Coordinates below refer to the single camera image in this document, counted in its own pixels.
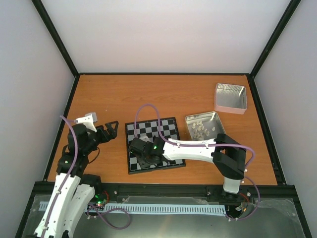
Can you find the black and silver chessboard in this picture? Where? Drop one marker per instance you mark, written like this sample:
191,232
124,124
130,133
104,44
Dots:
150,128

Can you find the pink-rimmed metal tin lid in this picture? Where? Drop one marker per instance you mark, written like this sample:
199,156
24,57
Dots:
229,98

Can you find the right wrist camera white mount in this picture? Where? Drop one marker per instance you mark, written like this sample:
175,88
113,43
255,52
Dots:
145,138

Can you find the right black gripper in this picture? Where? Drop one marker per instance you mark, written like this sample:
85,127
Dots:
142,164

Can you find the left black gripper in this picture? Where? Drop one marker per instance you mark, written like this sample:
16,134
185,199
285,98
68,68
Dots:
113,134

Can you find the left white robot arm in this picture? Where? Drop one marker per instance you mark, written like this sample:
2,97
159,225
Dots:
73,189

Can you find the small circuit board with led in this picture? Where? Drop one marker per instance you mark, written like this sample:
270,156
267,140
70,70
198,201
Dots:
102,199

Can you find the open metal tin with pieces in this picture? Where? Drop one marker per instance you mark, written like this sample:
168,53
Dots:
209,118

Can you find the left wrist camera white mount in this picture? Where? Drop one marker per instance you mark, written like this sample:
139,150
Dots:
88,121

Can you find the white chess pieces in tin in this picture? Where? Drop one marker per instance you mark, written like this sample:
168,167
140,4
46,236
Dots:
201,131

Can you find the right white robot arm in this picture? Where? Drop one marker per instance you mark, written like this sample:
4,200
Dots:
226,154

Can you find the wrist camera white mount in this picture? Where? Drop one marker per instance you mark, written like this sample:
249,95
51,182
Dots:
145,138
88,121

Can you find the light blue cable duct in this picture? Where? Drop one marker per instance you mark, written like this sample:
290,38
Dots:
165,209

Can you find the black frame rail front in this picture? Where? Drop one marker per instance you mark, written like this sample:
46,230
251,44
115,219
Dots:
215,192

